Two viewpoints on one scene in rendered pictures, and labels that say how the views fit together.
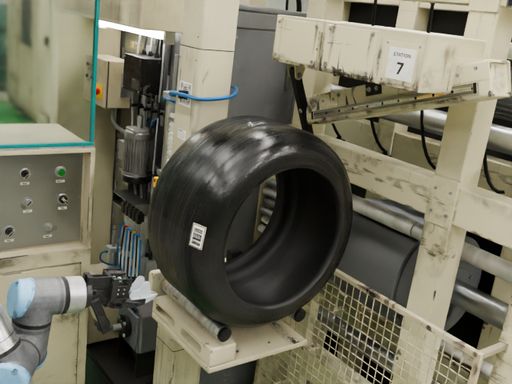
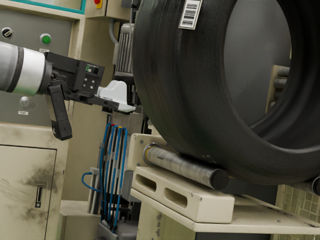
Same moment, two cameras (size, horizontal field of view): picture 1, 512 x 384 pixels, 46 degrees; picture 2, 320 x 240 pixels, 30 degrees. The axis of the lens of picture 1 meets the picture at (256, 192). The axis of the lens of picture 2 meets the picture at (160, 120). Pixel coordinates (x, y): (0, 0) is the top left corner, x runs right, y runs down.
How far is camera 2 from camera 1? 0.77 m
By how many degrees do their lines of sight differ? 18
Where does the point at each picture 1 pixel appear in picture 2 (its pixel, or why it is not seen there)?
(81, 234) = not seen: hidden behind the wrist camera
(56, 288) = (7, 48)
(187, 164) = not seen: outside the picture
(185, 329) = (169, 186)
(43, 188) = not seen: hidden behind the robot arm
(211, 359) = (200, 210)
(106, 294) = (69, 83)
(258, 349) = (264, 223)
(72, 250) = (48, 132)
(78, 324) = (46, 228)
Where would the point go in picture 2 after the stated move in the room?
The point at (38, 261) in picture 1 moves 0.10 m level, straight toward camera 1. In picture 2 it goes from (8, 136) to (5, 140)
